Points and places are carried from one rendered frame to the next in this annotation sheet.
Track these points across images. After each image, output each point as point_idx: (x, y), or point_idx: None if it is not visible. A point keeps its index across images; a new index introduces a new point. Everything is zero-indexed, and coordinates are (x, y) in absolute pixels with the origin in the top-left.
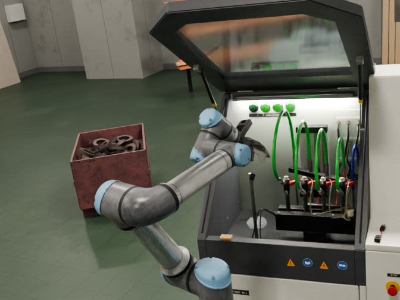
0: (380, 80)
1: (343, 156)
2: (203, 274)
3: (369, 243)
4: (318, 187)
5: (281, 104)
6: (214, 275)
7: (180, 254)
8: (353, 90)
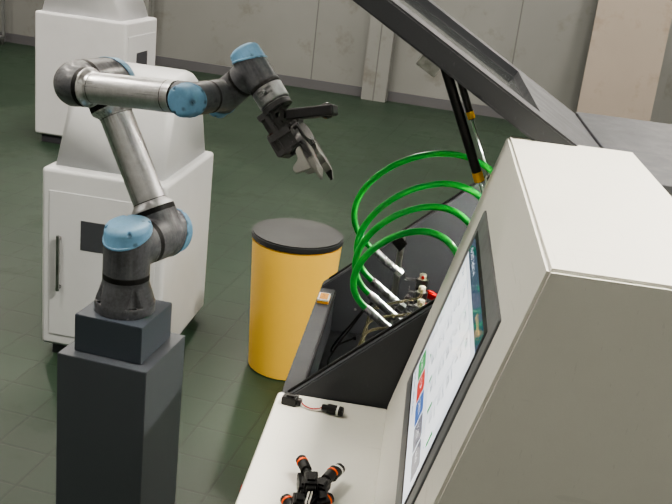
0: (505, 148)
1: None
2: (111, 219)
3: (279, 394)
4: (357, 284)
5: None
6: (108, 225)
7: (140, 196)
8: None
